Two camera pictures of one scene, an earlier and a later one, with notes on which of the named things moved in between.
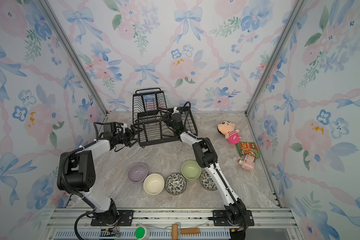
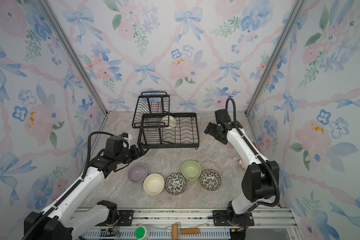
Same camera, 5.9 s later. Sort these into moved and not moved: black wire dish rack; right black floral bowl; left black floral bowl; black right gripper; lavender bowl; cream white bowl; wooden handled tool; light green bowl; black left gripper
Moved: black right gripper; black wire dish rack; black left gripper
Not moved: right black floral bowl; light green bowl; wooden handled tool; left black floral bowl; cream white bowl; lavender bowl
